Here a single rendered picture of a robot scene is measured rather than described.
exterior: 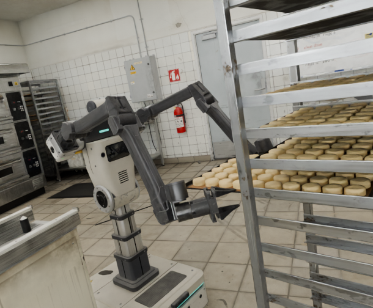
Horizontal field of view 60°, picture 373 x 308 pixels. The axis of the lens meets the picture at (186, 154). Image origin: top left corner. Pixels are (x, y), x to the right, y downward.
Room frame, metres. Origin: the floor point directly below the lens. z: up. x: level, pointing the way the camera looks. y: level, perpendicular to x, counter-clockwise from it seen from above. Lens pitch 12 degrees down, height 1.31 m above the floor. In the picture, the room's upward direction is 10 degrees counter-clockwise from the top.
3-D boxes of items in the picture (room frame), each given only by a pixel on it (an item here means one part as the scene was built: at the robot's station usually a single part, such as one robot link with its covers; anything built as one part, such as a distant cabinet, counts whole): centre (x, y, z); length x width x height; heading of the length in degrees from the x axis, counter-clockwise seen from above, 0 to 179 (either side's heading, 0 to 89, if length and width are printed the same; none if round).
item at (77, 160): (5.84, 1.88, 0.36); 0.47 x 0.39 x 0.26; 155
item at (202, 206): (0.98, -0.02, 0.92); 0.07 x 0.07 x 0.10; 5
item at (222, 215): (0.98, -0.09, 0.91); 0.09 x 0.07 x 0.07; 95
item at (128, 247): (1.73, 0.42, 0.36); 0.13 x 0.13 x 0.40; 48
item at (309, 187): (0.86, -0.33, 0.96); 0.05 x 0.05 x 0.02
